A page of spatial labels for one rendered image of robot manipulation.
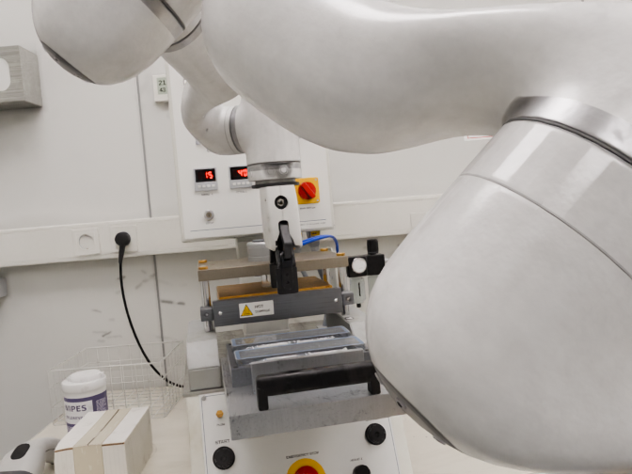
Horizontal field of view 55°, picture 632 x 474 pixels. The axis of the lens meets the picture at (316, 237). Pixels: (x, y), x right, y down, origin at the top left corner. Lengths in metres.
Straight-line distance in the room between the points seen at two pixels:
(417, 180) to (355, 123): 1.31
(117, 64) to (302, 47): 0.20
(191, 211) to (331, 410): 0.65
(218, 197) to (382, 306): 1.02
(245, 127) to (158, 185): 0.79
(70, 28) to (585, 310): 0.40
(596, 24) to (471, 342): 0.15
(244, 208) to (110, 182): 0.55
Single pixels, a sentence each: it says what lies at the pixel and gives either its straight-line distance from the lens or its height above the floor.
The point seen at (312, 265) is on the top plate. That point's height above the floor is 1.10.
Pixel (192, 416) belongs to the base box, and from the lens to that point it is 0.99.
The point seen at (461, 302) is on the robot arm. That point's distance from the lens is 0.26.
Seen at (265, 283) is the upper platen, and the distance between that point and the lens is 1.15.
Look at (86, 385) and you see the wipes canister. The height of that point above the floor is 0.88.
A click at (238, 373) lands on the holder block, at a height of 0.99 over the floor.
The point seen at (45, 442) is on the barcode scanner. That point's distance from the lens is 1.26.
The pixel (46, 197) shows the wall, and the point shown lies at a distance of 1.79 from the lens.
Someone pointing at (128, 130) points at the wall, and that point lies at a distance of 1.72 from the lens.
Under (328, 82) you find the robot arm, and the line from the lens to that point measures 0.35.
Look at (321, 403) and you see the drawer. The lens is 0.75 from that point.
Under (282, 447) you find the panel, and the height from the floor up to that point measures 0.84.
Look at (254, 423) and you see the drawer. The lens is 0.74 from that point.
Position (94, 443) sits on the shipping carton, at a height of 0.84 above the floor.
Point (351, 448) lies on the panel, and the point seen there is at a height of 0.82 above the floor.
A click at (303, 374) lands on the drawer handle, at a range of 0.73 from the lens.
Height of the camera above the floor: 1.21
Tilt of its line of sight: 3 degrees down
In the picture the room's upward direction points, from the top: 5 degrees counter-clockwise
